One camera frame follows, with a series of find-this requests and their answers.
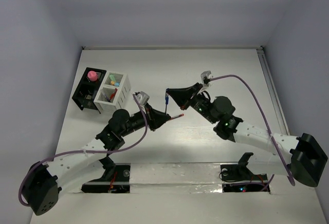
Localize red gel pen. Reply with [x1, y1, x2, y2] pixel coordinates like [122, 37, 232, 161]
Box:
[109, 88, 118, 102]

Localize white slatted organizer container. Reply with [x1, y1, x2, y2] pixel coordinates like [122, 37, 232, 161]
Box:
[94, 71, 131, 114]

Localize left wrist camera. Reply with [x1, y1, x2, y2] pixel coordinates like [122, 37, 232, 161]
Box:
[133, 91, 150, 106]

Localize green highlighter marker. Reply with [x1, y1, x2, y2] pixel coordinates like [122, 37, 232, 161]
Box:
[109, 74, 116, 82]

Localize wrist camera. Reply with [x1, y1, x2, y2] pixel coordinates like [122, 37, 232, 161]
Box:
[200, 70, 213, 88]
[133, 91, 150, 106]

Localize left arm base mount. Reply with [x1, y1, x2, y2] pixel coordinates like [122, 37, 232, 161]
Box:
[81, 164, 131, 194]

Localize blue gel pen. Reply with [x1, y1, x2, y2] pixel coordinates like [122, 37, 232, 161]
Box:
[164, 96, 169, 114]

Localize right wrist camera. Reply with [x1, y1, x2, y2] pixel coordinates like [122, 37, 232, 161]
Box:
[200, 70, 213, 88]

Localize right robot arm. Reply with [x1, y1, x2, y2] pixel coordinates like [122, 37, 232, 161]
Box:
[166, 83, 328, 188]

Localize dark red ink pen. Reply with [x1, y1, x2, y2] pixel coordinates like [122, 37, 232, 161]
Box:
[170, 114, 184, 120]

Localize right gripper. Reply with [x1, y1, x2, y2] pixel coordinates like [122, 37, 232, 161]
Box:
[167, 83, 217, 124]

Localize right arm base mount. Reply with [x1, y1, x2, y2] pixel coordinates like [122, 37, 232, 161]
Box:
[218, 152, 270, 193]

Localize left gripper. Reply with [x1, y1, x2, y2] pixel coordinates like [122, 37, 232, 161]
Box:
[119, 102, 170, 137]

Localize black organizer container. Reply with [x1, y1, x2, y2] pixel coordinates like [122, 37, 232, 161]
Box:
[72, 67, 106, 113]

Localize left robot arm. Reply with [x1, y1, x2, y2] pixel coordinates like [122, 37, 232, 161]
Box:
[19, 104, 171, 216]

